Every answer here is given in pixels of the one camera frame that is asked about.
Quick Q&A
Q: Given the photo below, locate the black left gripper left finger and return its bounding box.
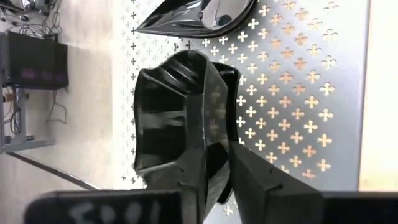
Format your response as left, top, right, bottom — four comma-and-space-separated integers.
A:
145, 145, 208, 224

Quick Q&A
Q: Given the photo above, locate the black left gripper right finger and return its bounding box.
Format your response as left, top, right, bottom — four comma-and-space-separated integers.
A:
229, 140, 325, 224

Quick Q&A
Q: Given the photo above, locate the black wavy square bowl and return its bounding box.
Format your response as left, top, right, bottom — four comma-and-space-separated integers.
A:
132, 49, 243, 205

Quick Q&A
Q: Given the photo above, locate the black teardrop mini plate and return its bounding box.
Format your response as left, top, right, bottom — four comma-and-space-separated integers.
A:
135, 0, 259, 39

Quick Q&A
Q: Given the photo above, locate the grey perforated metal shelf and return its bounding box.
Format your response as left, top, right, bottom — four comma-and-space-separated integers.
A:
111, 0, 371, 224

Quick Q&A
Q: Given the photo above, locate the grey desk leg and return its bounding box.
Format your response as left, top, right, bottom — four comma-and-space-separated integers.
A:
0, 86, 56, 154

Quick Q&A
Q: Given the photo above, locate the black device with purple lights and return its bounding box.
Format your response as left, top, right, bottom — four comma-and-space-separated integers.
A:
7, 30, 70, 90

